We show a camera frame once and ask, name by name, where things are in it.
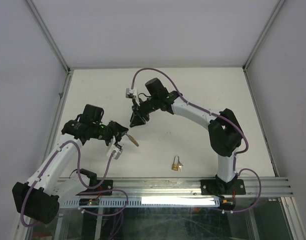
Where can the aluminium frame post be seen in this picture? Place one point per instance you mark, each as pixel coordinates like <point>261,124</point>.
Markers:
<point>46,33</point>
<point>264,32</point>

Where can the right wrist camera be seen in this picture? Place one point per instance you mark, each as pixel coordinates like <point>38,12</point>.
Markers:
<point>132,93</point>

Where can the small brass padlock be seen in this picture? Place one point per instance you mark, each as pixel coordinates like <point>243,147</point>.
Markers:
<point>132,139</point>

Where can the right aluminium frame post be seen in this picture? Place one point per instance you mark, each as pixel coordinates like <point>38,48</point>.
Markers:
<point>264,32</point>

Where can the grey slotted cable duct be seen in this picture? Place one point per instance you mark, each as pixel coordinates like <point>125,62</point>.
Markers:
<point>143,202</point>

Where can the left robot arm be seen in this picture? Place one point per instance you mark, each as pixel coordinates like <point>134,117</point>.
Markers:
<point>60,176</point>

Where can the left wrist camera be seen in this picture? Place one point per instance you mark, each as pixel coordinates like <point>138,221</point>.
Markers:
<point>114,150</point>

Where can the brass padlock with keys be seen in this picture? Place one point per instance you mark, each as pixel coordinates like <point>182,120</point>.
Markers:
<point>175,164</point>

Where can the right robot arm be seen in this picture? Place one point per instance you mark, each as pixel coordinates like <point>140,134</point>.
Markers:
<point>223,127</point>

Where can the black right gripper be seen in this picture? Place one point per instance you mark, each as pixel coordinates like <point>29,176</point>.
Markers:
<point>136,119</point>

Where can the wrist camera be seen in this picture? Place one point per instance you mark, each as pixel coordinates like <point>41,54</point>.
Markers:
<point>114,150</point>
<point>132,93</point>

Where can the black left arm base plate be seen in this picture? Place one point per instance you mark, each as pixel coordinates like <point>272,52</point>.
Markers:
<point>102,190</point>

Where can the aluminium front rail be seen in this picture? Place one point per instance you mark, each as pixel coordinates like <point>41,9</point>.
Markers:
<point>267,187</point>

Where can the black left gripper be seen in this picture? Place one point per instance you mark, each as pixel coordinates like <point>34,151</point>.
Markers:
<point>118,131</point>

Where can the left aluminium frame post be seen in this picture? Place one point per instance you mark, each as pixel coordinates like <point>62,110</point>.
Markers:
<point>46,33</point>

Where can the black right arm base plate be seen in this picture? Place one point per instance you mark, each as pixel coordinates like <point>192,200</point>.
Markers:
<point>216,187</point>

